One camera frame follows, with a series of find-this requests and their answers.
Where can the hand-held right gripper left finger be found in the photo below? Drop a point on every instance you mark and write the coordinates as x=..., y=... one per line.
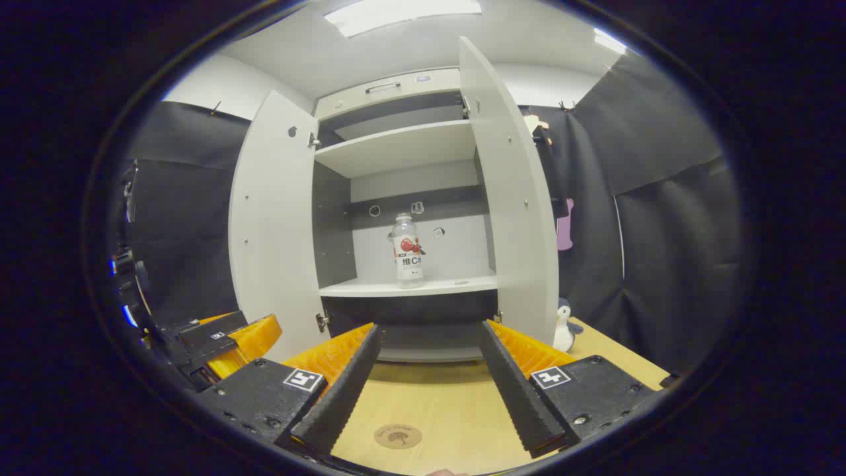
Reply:
x=344, y=396

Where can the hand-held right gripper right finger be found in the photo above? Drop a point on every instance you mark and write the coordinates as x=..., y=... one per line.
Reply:
x=512, y=396

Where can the white cabinet door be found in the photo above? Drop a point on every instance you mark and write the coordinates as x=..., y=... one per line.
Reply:
x=515, y=218
x=271, y=231

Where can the small ceiling light panel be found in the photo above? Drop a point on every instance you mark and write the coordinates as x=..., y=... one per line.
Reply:
x=609, y=41

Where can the round brown coaster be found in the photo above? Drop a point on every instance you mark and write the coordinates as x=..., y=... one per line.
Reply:
x=398, y=436

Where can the white cabinet shelf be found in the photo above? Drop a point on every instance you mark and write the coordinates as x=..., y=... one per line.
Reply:
x=396, y=149
x=436, y=285

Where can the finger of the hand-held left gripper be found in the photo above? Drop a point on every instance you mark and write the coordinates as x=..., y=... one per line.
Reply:
x=251, y=340

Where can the clear bottle with red label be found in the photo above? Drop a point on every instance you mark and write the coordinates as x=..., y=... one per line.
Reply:
x=408, y=254

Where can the penguin plush toy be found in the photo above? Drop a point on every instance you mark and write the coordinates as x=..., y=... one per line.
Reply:
x=563, y=330

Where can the large ceiling light panel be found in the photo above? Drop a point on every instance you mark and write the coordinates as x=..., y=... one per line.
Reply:
x=403, y=13

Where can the black backdrop cloth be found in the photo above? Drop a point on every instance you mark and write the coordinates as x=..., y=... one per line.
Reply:
x=661, y=231

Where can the white and grey cabinet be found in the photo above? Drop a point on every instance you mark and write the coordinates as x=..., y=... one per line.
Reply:
x=423, y=192

